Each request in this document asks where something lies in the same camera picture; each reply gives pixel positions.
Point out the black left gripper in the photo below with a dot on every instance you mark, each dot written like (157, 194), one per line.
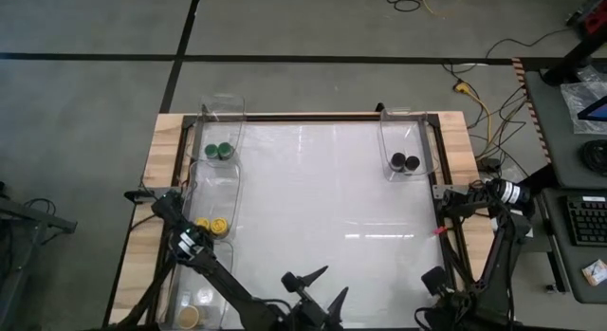
(306, 314)

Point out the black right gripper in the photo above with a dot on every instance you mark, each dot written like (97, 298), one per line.
(455, 314)

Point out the tan-lid spice jar white label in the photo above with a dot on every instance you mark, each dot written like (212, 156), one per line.
(189, 317)

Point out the green-lid spice jar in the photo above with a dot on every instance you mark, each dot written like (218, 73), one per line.
(211, 151)
(226, 151)

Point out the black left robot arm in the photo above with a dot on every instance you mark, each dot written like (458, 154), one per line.
(223, 279)

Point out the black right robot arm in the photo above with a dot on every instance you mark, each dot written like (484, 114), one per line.
(495, 255)

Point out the small red clip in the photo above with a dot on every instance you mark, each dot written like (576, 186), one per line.
(438, 230)

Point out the clear plastic bin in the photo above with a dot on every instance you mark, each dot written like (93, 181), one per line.
(213, 189)
(204, 279)
(223, 113)
(398, 132)

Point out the light wooden table board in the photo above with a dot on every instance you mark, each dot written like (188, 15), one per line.
(142, 264)
(469, 146)

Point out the grey desk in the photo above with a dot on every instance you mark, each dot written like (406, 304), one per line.
(574, 264)
(559, 132)

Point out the black desk support bar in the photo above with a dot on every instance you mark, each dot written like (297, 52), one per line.
(543, 175)

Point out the small cardboard box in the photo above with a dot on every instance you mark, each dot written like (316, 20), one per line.
(596, 273)

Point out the black computer keyboard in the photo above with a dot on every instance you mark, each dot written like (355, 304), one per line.
(588, 222)

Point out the small black clamp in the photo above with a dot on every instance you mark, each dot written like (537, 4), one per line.
(379, 106)

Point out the striped hazard tape strip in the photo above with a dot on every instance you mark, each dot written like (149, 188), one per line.
(528, 103)

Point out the clear plastic bag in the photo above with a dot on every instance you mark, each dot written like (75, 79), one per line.
(576, 96)

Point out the blue screen tablet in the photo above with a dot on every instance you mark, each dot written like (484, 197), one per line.
(598, 112)

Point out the black stand pole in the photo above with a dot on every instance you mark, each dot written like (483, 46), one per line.
(571, 60)

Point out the grey metal cart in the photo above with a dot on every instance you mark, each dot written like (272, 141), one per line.
(33, 217)

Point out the red tool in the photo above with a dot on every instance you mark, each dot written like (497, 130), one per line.
(596, 23)

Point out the black metal table frame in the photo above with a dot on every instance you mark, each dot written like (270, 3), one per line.
(308, 116)

